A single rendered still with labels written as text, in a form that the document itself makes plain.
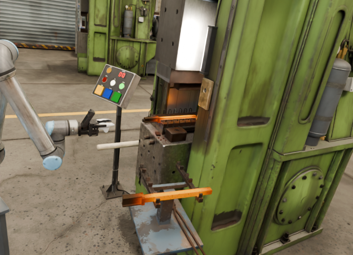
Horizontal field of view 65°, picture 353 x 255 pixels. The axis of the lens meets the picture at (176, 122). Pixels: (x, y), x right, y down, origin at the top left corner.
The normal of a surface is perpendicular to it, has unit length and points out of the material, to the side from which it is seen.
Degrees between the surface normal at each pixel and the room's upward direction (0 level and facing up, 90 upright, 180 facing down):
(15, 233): 0
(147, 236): 0
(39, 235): 0
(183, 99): 90
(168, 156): 90
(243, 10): 90
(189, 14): 90
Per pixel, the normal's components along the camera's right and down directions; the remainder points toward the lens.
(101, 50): 0.37, 0.40
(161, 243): 0.15, -0.92
